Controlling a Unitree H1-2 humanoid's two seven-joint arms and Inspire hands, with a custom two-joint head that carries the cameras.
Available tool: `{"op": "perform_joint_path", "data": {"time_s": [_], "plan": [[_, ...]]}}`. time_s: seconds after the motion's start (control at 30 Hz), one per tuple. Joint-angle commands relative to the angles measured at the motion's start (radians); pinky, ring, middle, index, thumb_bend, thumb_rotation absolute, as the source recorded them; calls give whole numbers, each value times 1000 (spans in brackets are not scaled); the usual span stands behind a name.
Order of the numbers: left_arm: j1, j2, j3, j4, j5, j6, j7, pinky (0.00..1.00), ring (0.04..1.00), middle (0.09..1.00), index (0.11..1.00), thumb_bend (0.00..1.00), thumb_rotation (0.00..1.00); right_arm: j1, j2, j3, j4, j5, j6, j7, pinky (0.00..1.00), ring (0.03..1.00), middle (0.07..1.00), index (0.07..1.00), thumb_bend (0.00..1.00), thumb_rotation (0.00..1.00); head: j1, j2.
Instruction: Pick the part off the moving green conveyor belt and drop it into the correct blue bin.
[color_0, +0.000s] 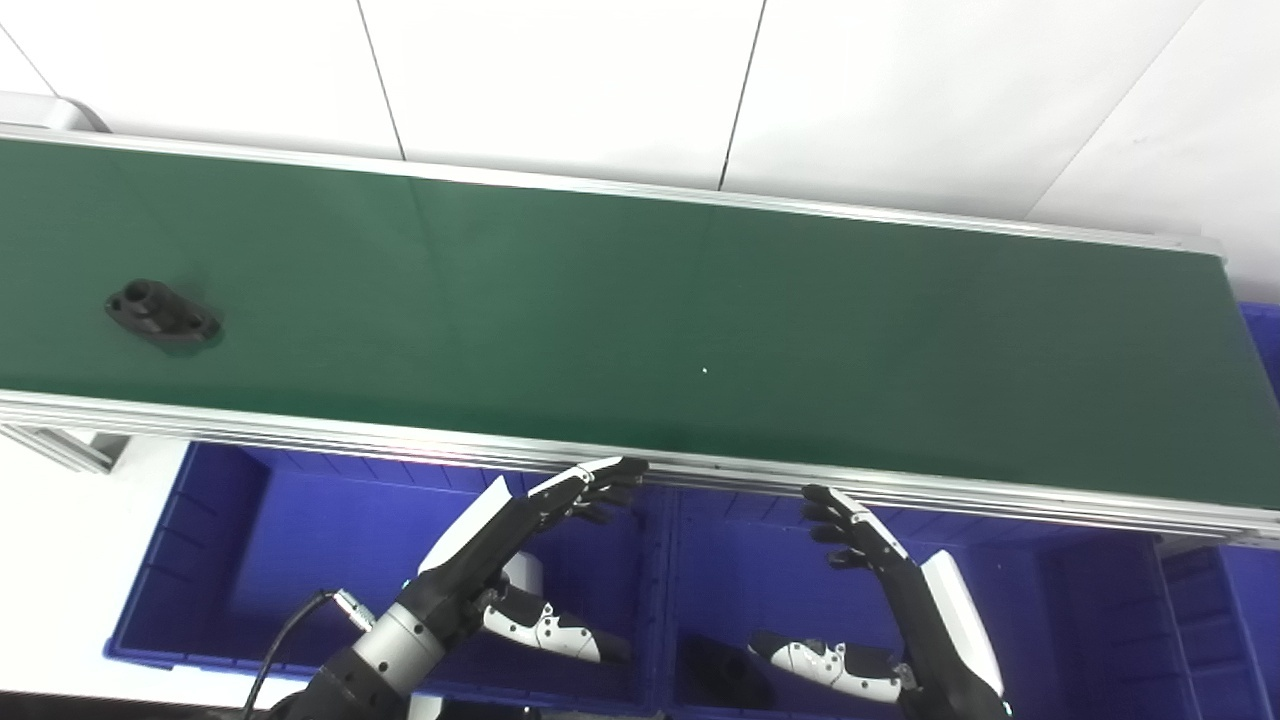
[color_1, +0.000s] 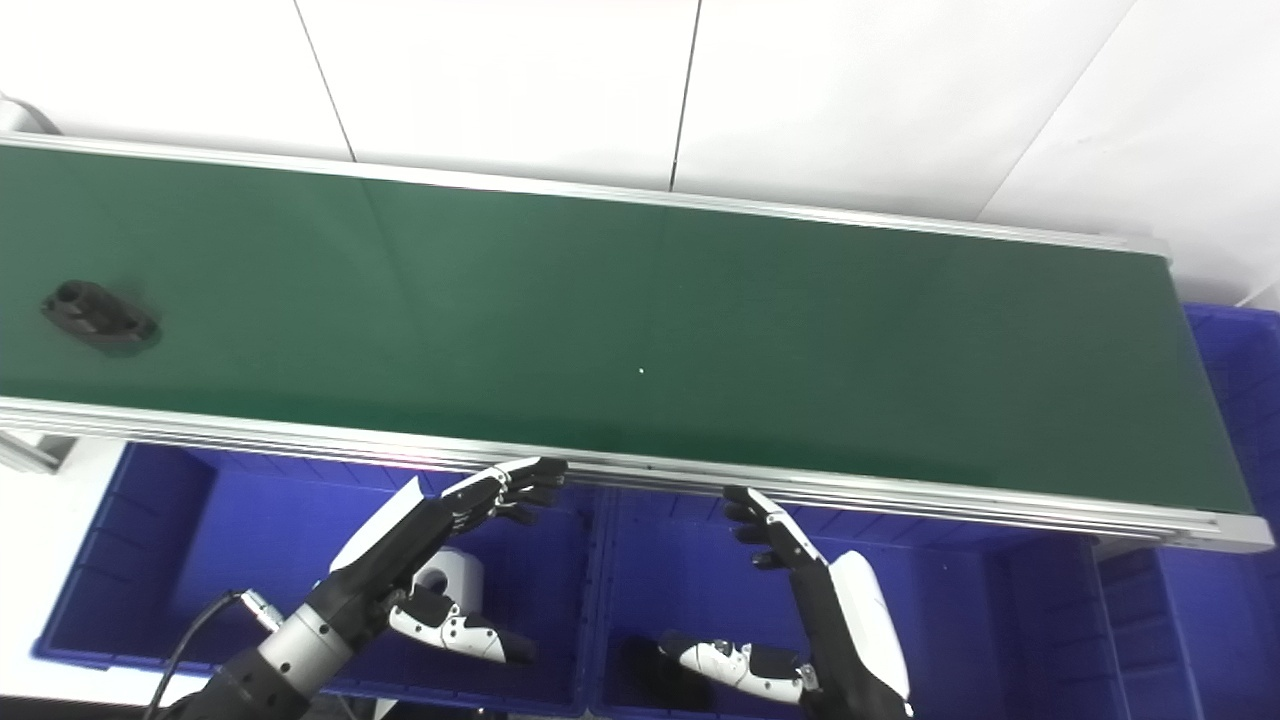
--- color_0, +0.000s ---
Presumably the green conveyor belt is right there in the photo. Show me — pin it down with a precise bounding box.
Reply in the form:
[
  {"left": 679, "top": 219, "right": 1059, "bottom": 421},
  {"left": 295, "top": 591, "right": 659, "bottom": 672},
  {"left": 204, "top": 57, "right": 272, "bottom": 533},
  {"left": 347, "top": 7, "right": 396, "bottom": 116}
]
[{"left": 0, "top": 125, "right": 1280, "bottom": 551}]

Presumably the grey conveyor end cover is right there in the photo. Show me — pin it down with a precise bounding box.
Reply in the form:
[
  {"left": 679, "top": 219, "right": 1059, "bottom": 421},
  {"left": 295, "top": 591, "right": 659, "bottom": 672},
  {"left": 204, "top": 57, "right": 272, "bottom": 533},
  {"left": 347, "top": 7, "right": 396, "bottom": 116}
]
[{"left": 0, "top": 92, "right": 111, "bottom": 134}]

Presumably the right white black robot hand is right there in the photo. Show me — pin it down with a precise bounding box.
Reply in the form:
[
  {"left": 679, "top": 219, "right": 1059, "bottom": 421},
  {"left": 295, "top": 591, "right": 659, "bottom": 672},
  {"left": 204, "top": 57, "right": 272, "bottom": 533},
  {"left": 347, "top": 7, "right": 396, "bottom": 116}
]
[{"left": 749, "top": 484, "right": 1012, "bottom": 720}]

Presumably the white block part with hole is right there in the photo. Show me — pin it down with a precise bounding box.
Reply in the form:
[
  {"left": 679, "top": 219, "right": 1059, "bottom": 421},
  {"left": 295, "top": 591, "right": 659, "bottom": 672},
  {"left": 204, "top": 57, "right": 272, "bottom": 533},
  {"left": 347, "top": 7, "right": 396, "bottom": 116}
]
[{"left": 500, "top": 550, "right": 547, "bottom": 603}]

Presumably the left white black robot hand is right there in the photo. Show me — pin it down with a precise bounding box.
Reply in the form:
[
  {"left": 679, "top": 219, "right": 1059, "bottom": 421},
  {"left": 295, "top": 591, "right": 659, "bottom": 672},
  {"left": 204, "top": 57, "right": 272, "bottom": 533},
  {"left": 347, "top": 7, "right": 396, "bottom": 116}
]
[{"left": 400, "top": 457, "right": 650, "bottom": 667}]

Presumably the black part in bin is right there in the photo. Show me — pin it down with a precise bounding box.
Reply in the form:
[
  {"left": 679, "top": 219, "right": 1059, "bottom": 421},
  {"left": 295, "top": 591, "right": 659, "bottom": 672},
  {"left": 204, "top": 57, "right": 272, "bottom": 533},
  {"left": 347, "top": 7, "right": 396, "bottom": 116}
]
[{"left": 680, "top": 634, "right": 777, "bottom": 712}]

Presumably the black flange part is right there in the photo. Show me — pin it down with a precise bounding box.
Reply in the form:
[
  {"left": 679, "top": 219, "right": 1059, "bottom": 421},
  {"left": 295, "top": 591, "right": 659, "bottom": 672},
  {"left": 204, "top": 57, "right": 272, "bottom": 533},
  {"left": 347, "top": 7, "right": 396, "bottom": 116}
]
[{"left": 105, "top": 279, "right": 224, "bottom": 352}]

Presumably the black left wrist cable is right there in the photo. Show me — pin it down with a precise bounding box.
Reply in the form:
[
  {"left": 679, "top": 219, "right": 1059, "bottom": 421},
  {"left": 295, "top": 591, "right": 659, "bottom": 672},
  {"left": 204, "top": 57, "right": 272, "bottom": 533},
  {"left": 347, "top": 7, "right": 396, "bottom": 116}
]
[{"left": 240, "top": 589, "right": 377, "bottom": 720}]

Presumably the blue plastic bin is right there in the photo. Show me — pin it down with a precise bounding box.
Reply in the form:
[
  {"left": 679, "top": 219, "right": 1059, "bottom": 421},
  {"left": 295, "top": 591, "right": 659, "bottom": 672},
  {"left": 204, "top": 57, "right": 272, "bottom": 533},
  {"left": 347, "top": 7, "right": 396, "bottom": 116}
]
[
  {"left": 104, "top": 440, "right": 669, "bottom": 717},
  {"left": 1158, "top": 300, "right": 1280, "bottom": 720},
  {"left": 660, "top": 485, "right": 1201, "bottom": 720}
]

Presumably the aluminium conveyor support leg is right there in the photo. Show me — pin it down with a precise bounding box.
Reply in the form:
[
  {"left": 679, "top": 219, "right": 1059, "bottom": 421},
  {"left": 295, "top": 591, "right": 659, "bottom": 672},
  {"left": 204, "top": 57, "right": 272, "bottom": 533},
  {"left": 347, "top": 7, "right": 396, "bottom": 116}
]
[{"left": 0, "top": 424, "right": 132, "bottom": 476}]

